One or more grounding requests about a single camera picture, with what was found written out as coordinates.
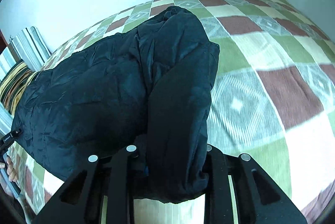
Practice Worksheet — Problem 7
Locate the black puffer jacket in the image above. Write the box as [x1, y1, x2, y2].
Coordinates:
[11, 6, 220, 203]

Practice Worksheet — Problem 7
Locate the person's left hand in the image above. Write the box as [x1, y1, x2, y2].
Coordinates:
[0, 156, 18, 182]

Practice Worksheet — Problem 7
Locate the yellow black striped pillow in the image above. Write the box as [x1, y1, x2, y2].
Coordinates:
[1, 60, 37, 116]

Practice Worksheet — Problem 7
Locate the grey white striped pillow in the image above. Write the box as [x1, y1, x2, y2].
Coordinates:
[1, 26, 51, 135]

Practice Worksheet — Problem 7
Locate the dark red wooden headboard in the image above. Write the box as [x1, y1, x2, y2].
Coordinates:
[0, 30, 8, 54]

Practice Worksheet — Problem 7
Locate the checkered patchwork bedspread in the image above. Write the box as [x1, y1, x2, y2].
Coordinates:
[4, 0, 335, 224]

